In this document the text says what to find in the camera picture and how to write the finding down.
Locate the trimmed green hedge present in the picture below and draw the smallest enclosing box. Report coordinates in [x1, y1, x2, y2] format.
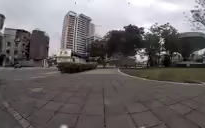
[57, 62, 98, 74]

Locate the dark brown building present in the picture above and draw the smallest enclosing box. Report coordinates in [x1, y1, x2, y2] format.
[29, 29, 51, 68]

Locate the grass lawn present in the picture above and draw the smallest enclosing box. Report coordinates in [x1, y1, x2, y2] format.
[120, 67, 205, 85]

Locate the saucer-shaped grey structure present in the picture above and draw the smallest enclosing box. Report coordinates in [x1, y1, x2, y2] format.
[177, 31, 205, 62]

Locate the tall white high-rise building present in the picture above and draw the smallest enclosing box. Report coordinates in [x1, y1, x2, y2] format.
[60, 10, 96, 57]

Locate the bare tree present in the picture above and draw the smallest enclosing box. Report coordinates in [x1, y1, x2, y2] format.
[184, 0, 205, 51]

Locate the grey stone paved plaza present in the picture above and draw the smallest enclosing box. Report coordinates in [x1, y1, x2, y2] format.
[0, 67, 205, 128]

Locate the group of dark trees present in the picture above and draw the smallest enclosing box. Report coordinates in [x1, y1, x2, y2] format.
[89, 22, 182, 68]

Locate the grey mid-rise building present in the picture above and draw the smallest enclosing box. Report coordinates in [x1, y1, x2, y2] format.
[2, 27, 32, 67]

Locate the low white building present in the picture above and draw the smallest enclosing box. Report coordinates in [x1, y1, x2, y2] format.
[55, 48, 88, 65]

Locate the vehicle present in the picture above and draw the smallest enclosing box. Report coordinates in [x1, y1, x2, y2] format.
[13, 62, 23, 70]

